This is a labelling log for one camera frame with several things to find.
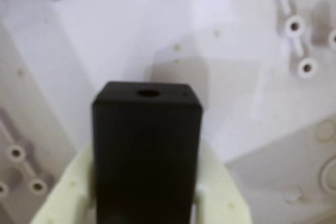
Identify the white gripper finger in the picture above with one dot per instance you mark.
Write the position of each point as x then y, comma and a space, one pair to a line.
220, 197
71, 195

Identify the black rectangular block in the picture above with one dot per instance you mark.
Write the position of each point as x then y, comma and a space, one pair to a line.
147, 155

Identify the grey plastic open box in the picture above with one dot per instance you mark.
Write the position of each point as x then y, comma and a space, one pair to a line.
131, 24

